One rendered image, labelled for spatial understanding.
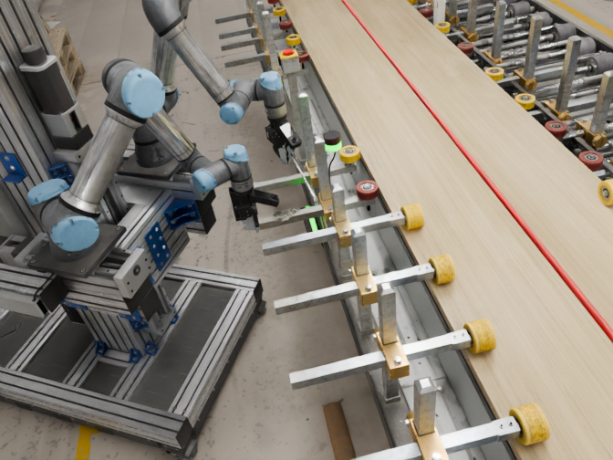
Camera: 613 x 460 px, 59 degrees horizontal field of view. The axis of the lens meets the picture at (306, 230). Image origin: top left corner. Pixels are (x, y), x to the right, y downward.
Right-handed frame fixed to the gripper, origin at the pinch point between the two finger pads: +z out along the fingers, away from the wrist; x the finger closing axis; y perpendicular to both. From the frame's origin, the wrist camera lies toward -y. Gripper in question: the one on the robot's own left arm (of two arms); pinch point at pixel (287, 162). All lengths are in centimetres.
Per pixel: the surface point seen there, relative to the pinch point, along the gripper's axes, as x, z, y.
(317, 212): 2.1, 8.8, -23.4
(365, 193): -13.8, 3.4, -31.2
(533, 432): 12, -3, -128
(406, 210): -13, -4, -55
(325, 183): -3.4, -0.2, -21.4
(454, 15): -155, 8, 75
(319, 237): 14.2, -1.5, -45.6
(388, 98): -63, 4, 19
